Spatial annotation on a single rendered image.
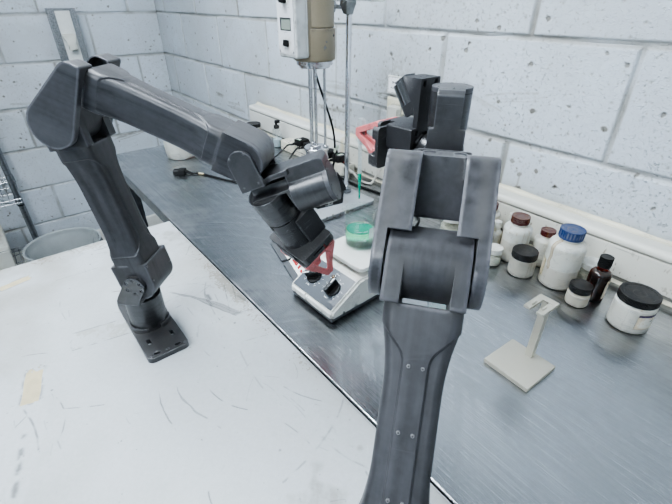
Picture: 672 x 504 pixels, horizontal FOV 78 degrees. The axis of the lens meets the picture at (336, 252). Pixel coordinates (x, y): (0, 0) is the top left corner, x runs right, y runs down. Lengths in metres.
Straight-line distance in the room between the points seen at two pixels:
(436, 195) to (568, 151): 0.71
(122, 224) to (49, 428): 0.31
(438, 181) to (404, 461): 0.23
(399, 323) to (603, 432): 0.46
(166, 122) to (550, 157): 0.82
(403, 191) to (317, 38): 0.77
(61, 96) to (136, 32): 2.41
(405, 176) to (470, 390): 0.44
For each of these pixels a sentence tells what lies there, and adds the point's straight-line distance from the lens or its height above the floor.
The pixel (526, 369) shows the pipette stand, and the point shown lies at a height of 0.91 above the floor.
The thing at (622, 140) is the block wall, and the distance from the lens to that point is 1.03.
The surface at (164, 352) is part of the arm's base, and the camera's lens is 0.78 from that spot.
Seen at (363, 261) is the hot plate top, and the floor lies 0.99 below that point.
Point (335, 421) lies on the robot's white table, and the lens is 0.64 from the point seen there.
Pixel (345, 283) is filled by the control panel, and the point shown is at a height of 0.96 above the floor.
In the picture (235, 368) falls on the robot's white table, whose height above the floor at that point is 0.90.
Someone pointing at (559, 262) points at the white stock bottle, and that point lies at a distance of 0.95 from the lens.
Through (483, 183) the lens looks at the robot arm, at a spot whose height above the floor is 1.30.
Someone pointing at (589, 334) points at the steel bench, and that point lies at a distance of 0.89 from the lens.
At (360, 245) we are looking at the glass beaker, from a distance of 0.83.
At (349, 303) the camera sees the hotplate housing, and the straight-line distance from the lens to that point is 0.79.
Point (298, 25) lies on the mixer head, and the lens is 1.05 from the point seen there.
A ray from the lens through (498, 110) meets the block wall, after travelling 1.13.
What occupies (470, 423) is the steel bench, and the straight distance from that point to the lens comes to 0.67.
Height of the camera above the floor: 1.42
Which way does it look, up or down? 32 degrees down
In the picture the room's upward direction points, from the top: straight up
